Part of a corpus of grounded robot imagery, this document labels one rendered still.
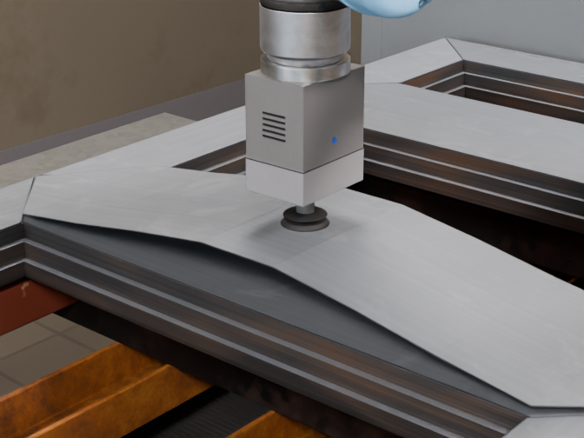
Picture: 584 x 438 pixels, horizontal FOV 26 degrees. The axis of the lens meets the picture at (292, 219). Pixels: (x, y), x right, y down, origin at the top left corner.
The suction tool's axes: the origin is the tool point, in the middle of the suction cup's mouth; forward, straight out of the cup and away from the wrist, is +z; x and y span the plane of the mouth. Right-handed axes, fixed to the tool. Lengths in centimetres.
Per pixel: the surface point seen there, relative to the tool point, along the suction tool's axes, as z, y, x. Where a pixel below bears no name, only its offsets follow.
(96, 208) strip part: 1.5, 4.5, -22.1
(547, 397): 2.6, 7.7, 28.2
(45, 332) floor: 89, -84, -142
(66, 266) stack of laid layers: 5.7, 9.3, -21.3
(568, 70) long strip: 3, -74, -13
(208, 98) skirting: 79, -220, -217
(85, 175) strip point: 2.7, -3.1, -32.1
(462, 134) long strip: 3.1, -41.2, -9.3
